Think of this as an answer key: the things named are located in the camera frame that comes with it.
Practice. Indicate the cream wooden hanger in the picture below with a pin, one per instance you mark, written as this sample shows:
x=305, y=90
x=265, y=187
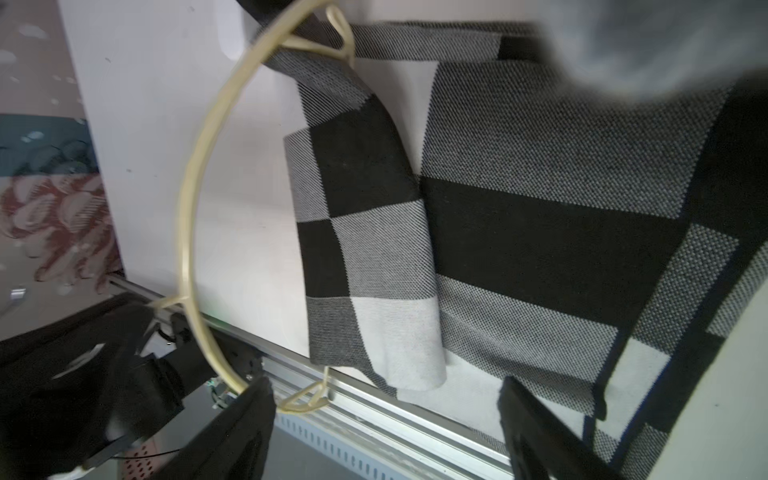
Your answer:
x=278, y=34

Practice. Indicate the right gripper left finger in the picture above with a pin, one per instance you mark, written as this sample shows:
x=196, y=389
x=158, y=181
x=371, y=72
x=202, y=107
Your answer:
x=234, y=445

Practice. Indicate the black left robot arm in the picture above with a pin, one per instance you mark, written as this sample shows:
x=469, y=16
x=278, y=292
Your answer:
x=79, y=392

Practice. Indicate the black grey checkered scarf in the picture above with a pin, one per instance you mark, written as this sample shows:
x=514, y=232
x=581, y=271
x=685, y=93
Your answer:
x=466, y=215

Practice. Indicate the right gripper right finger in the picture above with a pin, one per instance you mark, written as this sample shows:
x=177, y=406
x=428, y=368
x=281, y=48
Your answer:
x=539, y=444

